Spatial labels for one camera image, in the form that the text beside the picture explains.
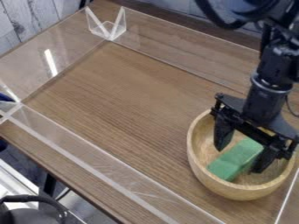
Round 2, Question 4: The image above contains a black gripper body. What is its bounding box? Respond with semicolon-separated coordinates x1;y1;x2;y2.
210;73;299;159

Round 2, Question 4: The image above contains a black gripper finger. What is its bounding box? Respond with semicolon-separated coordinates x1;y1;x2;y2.
251;145;281;173
214;115;235;151

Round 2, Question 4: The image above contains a green rectangular block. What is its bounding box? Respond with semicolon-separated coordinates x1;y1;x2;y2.
207;137;263;182

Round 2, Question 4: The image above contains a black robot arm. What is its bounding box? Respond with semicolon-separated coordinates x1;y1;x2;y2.
195;0;299;173

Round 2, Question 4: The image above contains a brown wooden bowl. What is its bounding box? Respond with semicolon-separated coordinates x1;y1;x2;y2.
187;110;295;201

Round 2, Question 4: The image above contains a black table leg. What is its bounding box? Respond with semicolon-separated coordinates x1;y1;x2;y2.
43;174;58;197

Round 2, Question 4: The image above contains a blue object at left edge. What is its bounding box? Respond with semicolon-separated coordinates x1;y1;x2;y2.
0;93;15;102

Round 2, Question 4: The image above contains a clear acrylic front wall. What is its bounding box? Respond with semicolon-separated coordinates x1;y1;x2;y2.
0;78;225;224

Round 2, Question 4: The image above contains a clear acrylic corner bracket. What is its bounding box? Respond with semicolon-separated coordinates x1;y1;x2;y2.
86;7;127;41

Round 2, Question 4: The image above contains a black metal mount plate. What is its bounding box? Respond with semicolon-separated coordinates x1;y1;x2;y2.
39;203;89;224

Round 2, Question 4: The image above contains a black cable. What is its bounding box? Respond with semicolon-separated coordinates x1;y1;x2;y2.
0;194;69;224

